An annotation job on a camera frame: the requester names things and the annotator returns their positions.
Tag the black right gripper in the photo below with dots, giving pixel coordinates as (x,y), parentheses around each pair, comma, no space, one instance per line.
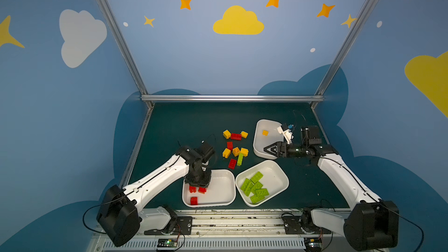
(283,149)

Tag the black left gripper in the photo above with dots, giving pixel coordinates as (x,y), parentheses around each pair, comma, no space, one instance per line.
(199,181)

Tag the green lego large brick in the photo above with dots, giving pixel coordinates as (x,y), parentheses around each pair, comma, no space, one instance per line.
(256,177)

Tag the yellow lego hollow brick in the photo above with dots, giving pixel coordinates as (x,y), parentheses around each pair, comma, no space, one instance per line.
(236,151)

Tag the green lego brick long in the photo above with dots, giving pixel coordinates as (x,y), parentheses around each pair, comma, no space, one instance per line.
(245,184)

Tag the red lego brick long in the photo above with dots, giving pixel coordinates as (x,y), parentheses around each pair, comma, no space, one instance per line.
(202,190)

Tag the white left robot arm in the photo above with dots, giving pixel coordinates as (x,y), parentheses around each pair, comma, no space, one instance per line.
(119,212)

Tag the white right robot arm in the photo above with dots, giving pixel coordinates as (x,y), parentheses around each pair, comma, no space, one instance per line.
(371,224)

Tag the white tray far right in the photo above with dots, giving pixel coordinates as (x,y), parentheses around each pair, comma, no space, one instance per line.
(261,141)

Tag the white tray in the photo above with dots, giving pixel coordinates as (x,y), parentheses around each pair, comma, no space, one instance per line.
(273,179)
(261,141)
(221,191)

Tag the white tray left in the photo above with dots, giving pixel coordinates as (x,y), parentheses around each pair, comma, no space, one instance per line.
(221,191)

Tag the white tray middle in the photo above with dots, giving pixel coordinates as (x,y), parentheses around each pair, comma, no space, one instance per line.
(273,179)

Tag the left controller board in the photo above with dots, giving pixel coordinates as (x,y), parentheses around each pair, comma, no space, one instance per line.
(167,244)

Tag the controller board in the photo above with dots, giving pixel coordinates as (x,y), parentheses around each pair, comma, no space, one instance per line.
(313,245)
(167,244)

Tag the right controller board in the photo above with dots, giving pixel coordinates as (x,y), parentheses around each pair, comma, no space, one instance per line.
(313,245)

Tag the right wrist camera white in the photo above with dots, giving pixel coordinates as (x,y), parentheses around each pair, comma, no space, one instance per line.
(287,133)

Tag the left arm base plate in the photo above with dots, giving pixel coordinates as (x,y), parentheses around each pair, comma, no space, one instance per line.
(176,225)

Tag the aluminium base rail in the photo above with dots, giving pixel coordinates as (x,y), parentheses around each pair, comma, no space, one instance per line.
(249,230)

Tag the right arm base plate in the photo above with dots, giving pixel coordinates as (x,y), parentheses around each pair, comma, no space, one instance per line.
(295,225)

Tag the aluminium frame back crossbar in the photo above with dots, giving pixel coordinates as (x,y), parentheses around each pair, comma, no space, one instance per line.
(228,98)

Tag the aluminium frame post right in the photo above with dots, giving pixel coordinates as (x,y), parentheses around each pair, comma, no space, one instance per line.
(349,41)

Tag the aluminium frame post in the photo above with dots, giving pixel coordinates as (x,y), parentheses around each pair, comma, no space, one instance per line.
(349,41)
(122,45)

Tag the aluminium frame post left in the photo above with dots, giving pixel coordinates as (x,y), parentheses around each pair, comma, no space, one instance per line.
(122,45)

